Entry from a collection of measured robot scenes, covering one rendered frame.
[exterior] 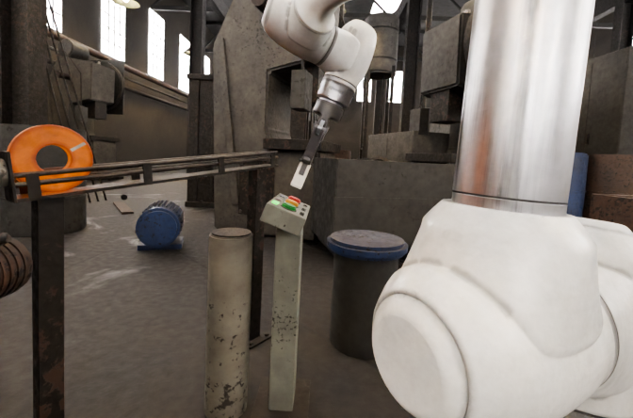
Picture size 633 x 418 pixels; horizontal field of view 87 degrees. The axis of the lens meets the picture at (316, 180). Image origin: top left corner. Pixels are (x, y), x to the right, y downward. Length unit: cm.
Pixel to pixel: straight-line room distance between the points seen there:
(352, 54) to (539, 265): 66
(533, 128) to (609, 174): 308
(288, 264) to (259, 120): 219
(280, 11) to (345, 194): 159
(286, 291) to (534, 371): 74
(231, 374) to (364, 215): 150
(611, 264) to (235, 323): 81
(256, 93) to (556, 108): 283
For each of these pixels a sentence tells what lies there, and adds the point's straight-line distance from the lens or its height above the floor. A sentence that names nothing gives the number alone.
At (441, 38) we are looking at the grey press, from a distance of 384.
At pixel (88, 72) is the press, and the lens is 864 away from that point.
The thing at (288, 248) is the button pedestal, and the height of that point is 49.
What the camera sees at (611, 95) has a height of 154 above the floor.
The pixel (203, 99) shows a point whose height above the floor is 143.
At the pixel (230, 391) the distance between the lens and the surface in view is 109.
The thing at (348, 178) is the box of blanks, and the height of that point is 61.
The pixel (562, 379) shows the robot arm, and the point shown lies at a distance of 35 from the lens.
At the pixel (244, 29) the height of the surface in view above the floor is 183.
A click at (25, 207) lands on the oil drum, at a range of 343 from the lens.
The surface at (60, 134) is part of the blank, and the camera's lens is 97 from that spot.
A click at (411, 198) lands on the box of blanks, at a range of 243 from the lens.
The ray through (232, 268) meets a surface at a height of 43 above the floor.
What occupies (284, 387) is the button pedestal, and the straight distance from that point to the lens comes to 112.
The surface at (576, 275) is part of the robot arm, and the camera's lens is 34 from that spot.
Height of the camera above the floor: 74
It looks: 4 degrees down
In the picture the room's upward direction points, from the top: 3 degrees clockwise
